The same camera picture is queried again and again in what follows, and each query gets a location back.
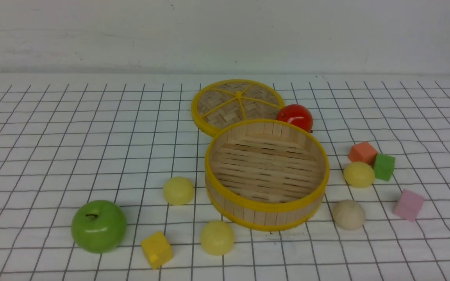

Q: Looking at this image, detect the beige bun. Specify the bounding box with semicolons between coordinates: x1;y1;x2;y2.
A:
332;199;366;231

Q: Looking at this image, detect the orange cube block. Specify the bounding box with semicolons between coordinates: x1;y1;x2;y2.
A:
348;142;378;166

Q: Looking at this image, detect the yellow bun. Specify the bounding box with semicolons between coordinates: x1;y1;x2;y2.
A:
200;221;235;256
343;162;375;188
163;176;194;206

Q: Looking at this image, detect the green apple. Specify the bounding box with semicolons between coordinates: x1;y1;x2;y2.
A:
70;200;127;254

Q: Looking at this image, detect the yellow cube block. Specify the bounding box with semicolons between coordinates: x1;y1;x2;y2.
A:
141;231;174;270

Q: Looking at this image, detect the pink cube block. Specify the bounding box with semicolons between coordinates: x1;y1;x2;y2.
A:
393;190;425;222

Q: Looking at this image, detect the woven bamboo steamer lid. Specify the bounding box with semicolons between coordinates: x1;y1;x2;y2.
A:
191;79;286;137

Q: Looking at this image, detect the yellow bun front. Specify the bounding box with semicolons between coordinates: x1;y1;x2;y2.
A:
200;221;235;256

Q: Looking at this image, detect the white grid tablecloth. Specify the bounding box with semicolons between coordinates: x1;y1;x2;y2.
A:
0;74;450;281

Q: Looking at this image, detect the red tomato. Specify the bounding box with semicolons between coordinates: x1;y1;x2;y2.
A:
276;104;314;133

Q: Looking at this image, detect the bamboo steamer tray yellow rim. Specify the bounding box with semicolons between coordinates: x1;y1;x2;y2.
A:
205;119;330;232

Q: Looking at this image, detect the green cube block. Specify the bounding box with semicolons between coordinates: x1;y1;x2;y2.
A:
373;153;395;181

